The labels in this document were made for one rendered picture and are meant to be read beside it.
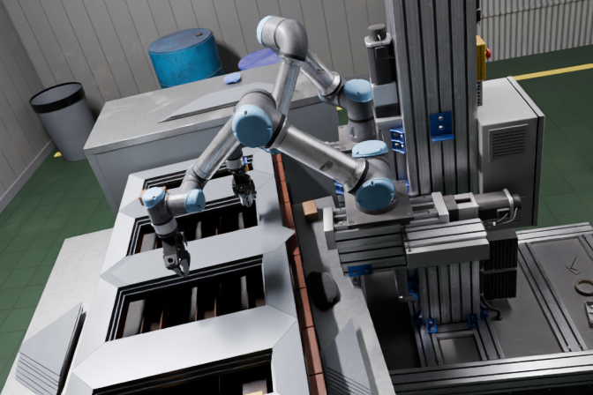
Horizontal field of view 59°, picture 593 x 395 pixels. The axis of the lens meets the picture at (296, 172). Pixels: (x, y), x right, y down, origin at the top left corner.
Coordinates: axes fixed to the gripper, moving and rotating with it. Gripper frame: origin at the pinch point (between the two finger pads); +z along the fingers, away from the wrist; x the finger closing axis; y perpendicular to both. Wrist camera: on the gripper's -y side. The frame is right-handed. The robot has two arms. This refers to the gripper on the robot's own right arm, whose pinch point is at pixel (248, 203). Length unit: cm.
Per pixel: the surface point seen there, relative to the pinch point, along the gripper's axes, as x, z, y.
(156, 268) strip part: -38.8, 5.7, 21.2
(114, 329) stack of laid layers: -52, 9, 45
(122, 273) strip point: -53, 6, 20
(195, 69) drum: -41, 23, -253
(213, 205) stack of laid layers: -17.4, 8.3, -16.7
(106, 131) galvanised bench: -71, -12, -78
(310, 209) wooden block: 24.5, 19.7, -13.1
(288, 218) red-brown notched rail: 14.5, 10.1, 2.7
